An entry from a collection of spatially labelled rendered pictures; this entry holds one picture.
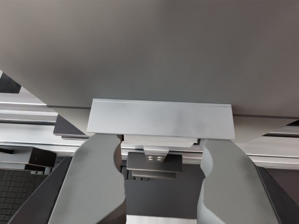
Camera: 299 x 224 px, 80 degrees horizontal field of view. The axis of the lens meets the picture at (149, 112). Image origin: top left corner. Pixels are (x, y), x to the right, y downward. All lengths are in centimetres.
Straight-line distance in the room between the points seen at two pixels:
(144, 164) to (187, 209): 37
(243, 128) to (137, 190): 59
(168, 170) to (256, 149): 23
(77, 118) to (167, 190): 60
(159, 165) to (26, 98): 27
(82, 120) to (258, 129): 15
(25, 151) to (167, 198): 48
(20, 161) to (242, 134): 43
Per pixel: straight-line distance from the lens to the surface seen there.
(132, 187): 72
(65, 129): 24
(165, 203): 72
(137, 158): 40
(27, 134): 56
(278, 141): 56
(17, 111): 30
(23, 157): 49
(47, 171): 67
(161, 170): 40
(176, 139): 20
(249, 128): 17
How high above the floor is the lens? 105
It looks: 22 degrees down
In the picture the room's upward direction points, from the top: 177 degrees counter-clockwise
